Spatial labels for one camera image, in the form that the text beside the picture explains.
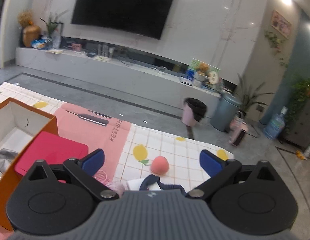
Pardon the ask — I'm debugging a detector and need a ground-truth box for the black wall television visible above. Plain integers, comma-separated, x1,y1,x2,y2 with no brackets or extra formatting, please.
71,0,173,40

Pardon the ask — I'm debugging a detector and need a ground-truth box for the pink space heater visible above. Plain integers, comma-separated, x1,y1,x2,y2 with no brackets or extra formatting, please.
229,116,248,146

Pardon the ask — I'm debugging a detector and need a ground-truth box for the marble TV console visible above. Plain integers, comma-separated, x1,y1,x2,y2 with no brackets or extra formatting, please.
15,48,220,118

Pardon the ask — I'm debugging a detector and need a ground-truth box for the navy blue fabric band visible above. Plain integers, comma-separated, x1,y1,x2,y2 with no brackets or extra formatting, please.
139,174,186,196

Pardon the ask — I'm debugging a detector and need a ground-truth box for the pink restaurant placemat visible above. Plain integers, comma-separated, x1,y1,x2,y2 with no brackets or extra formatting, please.
54,103,131,182

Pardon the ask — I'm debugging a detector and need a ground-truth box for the lemon pattern checked tablecloth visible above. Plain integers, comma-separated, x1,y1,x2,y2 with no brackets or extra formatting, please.
0,82,234,191

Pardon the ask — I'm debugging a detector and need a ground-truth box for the grey drawer cabinet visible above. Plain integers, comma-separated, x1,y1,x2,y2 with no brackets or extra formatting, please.
283,100,310,150

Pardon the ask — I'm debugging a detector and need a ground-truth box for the pink trash bin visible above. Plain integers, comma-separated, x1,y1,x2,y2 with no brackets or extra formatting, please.
182,98,207,127

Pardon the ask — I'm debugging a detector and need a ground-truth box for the golden vase with dried flowers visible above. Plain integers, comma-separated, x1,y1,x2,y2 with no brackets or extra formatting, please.
17,10,41,48

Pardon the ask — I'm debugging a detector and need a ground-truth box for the teddy bear toy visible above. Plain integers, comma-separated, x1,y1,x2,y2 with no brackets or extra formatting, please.
197,62,210,75

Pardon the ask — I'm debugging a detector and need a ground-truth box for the grey silver cloth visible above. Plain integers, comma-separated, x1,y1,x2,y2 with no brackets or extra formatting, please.
0,148,18,177

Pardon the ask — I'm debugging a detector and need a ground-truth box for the pink peach ball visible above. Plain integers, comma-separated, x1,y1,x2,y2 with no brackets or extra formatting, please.
150,156,170,176

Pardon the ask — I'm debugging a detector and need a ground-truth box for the white tissue pack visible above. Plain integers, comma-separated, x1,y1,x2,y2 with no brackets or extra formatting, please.
126,178,161,191

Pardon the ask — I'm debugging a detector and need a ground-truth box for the potted green plant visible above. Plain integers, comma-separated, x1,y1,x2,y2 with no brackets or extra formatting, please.
235,74,274,118

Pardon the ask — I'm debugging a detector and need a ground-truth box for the blue water bottle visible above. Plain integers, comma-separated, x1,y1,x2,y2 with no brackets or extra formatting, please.
263,107,288,140

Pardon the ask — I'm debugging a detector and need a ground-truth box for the orange white cardboard box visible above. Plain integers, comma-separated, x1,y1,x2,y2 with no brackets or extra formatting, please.
0,98,58,231

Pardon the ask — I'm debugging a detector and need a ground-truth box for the grey-blue pedal bin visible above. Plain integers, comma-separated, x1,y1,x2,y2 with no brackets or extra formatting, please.
210,93,242,132

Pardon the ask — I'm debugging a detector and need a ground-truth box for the red box lid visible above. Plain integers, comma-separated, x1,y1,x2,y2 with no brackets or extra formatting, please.
12,131,88,181

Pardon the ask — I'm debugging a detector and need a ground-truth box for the framed wall picture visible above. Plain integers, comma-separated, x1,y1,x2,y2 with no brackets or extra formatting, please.
271,10,292,40

